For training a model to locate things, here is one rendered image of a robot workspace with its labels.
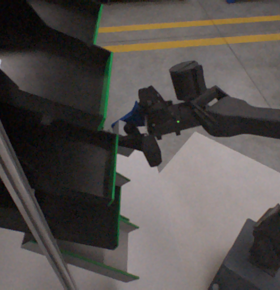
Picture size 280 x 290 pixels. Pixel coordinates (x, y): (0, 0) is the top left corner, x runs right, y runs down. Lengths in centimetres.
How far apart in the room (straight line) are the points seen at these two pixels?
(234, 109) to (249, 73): 270
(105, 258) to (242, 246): 32
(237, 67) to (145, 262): 264
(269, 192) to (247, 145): 137
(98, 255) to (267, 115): 48
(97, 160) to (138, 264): 51
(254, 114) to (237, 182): 62
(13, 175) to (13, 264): 65
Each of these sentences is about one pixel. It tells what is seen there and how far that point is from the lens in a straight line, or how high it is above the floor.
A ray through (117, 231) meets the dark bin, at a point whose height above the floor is 121.
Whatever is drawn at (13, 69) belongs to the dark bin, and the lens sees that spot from 37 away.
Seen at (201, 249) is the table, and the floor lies 86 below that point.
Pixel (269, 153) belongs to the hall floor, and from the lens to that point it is 250.
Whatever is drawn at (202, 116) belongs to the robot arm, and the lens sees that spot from 56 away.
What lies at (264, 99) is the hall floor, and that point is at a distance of 297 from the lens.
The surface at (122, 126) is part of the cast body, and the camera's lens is 65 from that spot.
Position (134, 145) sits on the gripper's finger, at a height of 127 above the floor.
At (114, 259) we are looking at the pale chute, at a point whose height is 102.
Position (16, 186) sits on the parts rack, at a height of 144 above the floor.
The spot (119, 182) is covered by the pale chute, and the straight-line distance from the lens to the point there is 89.
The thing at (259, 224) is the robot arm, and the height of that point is 119.
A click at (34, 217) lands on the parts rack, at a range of 45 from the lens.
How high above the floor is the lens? 175
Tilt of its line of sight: 48 degrees down
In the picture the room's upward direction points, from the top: straight up
